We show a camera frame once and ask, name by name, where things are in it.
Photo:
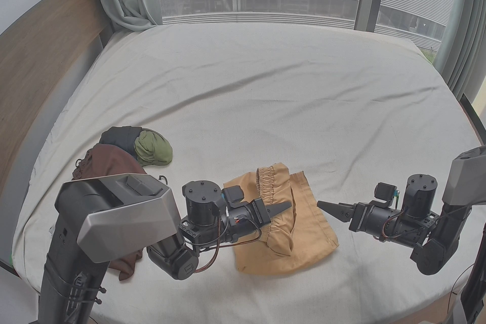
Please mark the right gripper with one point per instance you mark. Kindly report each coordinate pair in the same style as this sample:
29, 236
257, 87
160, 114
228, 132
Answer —
370, 220

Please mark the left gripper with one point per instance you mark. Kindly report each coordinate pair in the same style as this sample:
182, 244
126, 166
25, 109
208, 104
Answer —
248, 220

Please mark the tan shorts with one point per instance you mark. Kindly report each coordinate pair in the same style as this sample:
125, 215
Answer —
303, 239

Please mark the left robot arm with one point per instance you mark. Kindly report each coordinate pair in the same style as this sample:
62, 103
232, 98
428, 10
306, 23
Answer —
114, 208

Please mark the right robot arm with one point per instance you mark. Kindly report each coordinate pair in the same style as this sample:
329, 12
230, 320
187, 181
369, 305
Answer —
419, 193

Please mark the bed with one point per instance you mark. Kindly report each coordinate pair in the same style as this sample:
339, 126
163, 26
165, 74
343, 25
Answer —
265, 87

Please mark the green garment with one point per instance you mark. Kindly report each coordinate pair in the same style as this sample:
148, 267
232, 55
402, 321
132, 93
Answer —
152, 148

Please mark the brown garment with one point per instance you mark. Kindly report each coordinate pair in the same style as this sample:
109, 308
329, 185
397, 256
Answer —
110, 161

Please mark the black garment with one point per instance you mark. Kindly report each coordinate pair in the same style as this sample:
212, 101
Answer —
117, 138

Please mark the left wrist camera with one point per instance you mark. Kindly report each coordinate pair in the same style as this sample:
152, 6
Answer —
233, 195

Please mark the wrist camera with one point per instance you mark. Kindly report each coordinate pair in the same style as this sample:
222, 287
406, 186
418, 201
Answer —
233, 195
383, 190

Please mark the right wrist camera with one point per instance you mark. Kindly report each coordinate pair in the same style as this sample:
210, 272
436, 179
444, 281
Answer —
383, 190

